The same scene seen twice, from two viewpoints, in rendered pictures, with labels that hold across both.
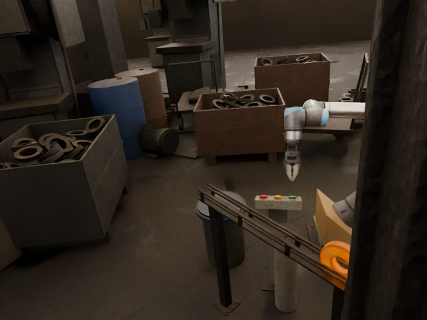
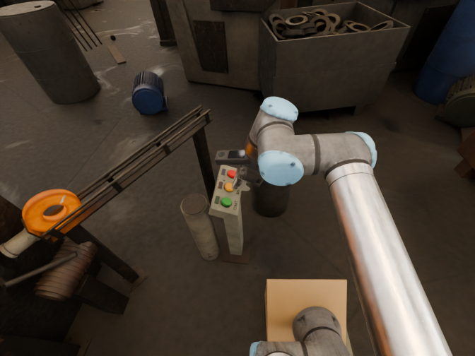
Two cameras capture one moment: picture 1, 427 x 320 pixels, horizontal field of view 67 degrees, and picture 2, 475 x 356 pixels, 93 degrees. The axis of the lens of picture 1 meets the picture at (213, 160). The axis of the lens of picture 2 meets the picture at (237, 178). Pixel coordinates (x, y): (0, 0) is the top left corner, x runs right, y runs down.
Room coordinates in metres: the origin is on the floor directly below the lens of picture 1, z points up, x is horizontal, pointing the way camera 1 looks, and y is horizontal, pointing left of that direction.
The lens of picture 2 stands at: (1.45, -0.90, 1.33)
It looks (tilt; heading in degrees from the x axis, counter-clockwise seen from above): 49 degrees down; 87
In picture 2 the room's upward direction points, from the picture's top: 5 degrees counter-clockwise
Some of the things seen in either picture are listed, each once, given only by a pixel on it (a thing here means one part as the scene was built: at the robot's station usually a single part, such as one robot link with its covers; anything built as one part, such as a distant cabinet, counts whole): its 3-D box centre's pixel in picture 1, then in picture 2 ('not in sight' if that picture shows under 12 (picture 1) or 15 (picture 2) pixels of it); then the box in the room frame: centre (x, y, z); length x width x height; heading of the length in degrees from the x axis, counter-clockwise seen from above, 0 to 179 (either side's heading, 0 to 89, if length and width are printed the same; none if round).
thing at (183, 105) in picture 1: (199, 89); not in sight; (4.75, 0.10, 0.48); 1.18 x 0.65 x 0.96; 176
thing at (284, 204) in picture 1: (278, 241); (233, 222); (1.45, -0.32, 0.31); 0.24 x 0.16 x 0.62; 76
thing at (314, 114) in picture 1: (315, 117); (283, 154); (1.58, -0.55, 0.98); 0.12 x 0.12 x 0.09; 83
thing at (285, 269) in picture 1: (285, 269); (203, 231); (1.28, -0.32, 0.26); 0.12 x 0.12 x 0.52
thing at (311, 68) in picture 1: (290, 83); not in sight; (4.91, -1.29, 0.38); 1.03 x 0.83 x 0.75; 79
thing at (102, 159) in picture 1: (62, 178); (314, 61); (2.42, 1.26, 0.39); 1.03 x 0.83 x 0.77; 1
